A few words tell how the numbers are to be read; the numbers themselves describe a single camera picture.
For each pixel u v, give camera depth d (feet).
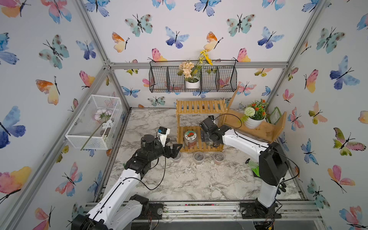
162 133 2.16
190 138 2.98
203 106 3.78
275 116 3.64
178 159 2.84
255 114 2.93
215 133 2.11
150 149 1.98
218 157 2.84
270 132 3.17
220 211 2.47
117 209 1.47
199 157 2.86
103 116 2.45
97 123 2.41
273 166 1.55
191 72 2.74
